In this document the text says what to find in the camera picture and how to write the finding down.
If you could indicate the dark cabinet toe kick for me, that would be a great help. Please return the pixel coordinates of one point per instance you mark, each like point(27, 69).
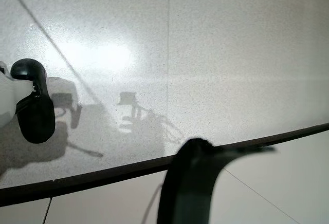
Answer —
point(102, 175)

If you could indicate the black robot foot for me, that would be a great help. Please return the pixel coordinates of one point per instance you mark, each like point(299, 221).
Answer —
point(36, 116)

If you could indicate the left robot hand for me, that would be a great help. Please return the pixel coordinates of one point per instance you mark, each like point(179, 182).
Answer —
point(187, 183)

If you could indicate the white cabinet door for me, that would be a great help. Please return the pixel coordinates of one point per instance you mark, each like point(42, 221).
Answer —
point(20, 215)
point(108, 203)
point(295, 177)

